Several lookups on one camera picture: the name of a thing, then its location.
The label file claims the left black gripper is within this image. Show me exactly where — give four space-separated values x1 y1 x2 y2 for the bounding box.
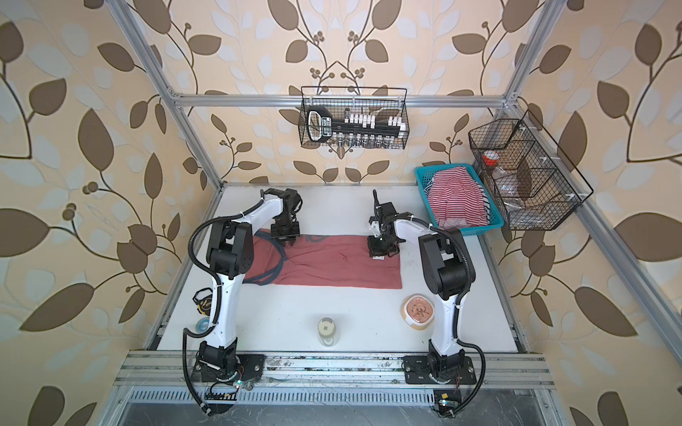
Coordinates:
272 215 301 245

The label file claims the striped red white tank top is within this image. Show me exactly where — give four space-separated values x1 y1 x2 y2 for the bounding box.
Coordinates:
427 166 490 229

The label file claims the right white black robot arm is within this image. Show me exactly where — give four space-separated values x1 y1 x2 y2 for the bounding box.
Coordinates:
368 193 487 418

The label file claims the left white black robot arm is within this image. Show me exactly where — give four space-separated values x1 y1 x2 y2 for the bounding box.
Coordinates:
182 188 303 385

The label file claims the beige round container pink lid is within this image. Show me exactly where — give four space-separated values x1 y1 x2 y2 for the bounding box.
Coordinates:
400 295 434 330

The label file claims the small clear jar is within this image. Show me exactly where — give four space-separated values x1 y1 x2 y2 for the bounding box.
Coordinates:
317 317 339 347

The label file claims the blue tape roll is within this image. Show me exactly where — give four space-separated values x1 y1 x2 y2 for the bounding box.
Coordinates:
195 317 211 334

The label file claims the black handled bottle rack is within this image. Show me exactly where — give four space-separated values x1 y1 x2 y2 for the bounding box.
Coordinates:
298 106 410 149

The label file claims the black wire basket back wall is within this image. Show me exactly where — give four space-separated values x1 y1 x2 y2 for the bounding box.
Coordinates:
298 84 410 150

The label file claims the black wire basket wall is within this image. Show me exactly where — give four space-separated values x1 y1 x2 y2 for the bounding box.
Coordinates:
468 111 594 231
298 84 410 150

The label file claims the black wire basket right wall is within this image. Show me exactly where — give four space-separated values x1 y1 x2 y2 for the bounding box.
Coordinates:
468 111 594 231

